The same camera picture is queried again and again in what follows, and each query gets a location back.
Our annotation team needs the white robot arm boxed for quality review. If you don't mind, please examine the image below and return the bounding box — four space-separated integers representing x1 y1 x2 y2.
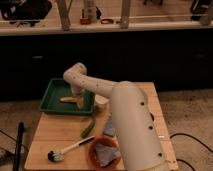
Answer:
63 63 169 171

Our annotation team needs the white cup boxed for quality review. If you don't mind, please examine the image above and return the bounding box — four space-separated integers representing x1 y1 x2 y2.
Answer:
95 95 108 110

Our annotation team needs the green plastic tray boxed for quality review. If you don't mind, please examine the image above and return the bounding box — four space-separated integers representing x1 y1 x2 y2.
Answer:
39 78 94 116

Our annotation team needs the green cucumber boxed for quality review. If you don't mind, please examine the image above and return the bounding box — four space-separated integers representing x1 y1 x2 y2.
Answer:
80 116 96 138

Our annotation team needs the blue grey cloth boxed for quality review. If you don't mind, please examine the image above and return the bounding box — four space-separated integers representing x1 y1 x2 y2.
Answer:
95 143 121 167

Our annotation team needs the orange plate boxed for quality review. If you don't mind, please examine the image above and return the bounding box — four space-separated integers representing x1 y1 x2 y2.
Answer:
88 137 121 171

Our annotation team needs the wooden folding table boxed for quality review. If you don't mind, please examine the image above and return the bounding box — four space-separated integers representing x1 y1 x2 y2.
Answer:
24 82 178 171

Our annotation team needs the white dish brush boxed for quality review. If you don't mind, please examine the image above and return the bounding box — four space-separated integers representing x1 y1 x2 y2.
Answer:
47 136 95 162

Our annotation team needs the black office chair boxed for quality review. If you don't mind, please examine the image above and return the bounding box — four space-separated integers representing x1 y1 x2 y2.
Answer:
0 0 52 27

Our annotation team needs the black pole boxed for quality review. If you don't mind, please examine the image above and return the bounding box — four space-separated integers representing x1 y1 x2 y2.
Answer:
12 122 25 171

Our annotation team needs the black floor cable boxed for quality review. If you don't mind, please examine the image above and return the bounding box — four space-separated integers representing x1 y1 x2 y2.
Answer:
169 132 213 171

